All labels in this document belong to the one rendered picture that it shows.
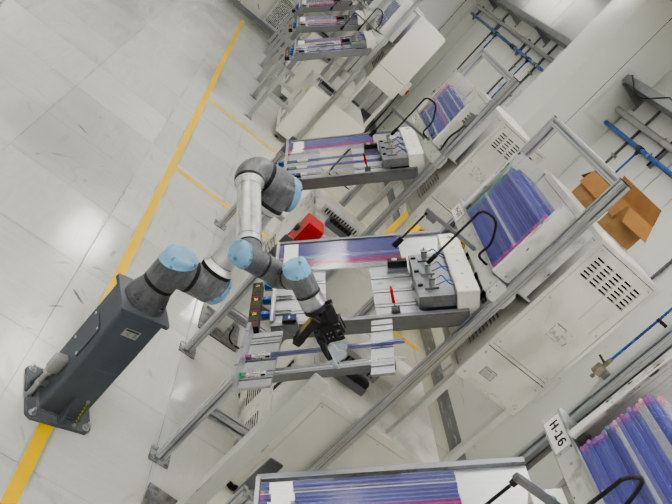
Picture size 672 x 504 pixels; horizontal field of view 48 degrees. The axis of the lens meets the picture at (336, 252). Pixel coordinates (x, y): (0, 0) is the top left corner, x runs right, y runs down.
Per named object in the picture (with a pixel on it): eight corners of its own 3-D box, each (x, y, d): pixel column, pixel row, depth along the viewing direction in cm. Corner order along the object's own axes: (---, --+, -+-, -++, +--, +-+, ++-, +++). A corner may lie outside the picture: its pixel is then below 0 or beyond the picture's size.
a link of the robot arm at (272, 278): (258, 253, 227) (278, 254, 218) (286, 268, 233) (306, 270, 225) (248, 277, 225) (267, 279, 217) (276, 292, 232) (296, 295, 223)
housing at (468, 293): (457, 325, 274) (457, 291, 268) (437, 264, 318) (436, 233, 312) (479, 324, 274) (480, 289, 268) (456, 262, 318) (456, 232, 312)
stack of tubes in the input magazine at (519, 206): (492, 267, 266) (549, 213, 258) (465, 210, 312) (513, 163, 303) (517, 287, 270) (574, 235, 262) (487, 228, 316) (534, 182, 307)
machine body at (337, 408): (218, 488, 302) (319, 390, 283) (234, 384, 365) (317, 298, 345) (340, 562, 322) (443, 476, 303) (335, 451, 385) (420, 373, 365)
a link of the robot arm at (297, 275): (293, 253, 222) (310, 255, 215) (309, 285, 225) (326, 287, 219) (273, 268, 218) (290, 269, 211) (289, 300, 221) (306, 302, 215)
